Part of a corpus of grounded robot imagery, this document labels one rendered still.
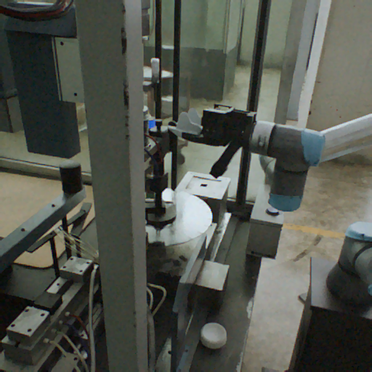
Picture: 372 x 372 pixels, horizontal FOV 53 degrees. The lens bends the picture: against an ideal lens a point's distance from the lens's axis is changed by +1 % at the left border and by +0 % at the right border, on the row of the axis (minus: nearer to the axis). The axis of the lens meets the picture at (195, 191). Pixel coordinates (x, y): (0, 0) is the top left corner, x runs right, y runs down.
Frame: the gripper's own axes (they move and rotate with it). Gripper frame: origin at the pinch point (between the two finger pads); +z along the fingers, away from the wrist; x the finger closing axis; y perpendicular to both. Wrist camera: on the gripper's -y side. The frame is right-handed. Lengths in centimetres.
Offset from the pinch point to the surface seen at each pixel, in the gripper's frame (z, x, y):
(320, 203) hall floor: -31, -225, -119
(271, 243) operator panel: -24, -29, -44
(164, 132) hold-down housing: 2.3, 1.0, -1.0
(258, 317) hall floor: -18, -76, -124
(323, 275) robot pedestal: -43, -29, -50
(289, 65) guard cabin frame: -15, -55, 11
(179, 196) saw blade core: 7.5, -20.5, -30.4
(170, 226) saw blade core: 1.7, -3.2, -30.9
